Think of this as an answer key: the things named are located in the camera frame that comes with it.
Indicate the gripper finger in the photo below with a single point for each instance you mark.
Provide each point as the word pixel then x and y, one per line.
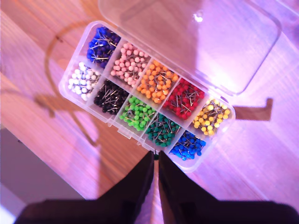
pixel 130 191
pixel 182 198

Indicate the dark green pin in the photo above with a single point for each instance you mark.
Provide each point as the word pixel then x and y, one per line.
pixel 156 156

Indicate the bright blue pins heap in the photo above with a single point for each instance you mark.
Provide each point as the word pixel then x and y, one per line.
pixel 188 145

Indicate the dark green pins heap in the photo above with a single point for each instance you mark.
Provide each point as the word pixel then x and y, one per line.
pixel 162 130

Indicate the light green pins heap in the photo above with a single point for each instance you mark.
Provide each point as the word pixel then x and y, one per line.
pixel 137 114

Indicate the yellow pins heap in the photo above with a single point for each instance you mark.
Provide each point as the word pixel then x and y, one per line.
pixel 211 116

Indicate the black pins heap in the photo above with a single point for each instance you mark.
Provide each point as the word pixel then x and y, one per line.
pixel 111 98

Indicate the red pins heap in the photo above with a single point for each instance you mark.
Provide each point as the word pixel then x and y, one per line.
pixel 184 99

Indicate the orange pins heap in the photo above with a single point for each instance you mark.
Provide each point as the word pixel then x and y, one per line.
pixel 157 81

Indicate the white pins heap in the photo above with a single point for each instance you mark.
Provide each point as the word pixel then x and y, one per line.
pixel 83 81

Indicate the pink pins heap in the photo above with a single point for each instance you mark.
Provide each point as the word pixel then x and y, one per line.
pixel 128 65

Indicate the dark blue pins heap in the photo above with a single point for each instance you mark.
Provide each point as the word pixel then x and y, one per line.
pixel 101 46

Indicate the clear plastic pin box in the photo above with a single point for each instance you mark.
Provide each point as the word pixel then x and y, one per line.
pixel 210 58

